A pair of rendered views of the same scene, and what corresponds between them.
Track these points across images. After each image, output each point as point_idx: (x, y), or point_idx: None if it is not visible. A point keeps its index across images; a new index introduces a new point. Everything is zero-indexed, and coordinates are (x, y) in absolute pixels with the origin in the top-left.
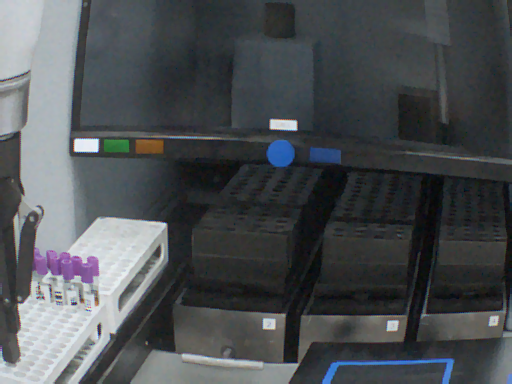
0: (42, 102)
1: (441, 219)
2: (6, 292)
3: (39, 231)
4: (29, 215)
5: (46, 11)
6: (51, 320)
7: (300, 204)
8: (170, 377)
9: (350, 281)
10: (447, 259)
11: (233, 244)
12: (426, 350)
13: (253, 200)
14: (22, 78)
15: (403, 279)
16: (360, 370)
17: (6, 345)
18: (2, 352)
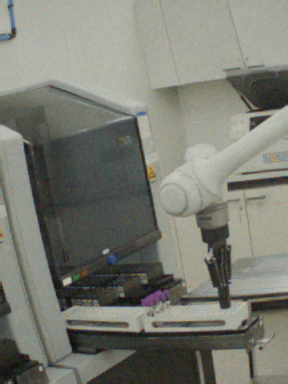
0: (39, 271)
1: (122, 272)
2: (228, 278)
3: (54, 328)
4: (230, 245)
5: (26, 226)
6: (178, 311)
7: (82, 288)
8: (125, 350)
9: (131, 295)
10: (149, 276)
11: (106, 297)
12: (209, 283)
13: (70, 293)
14: None
15: (142, 288)
16: (214, 289)
17: (229, 300)
18: (229, 304)
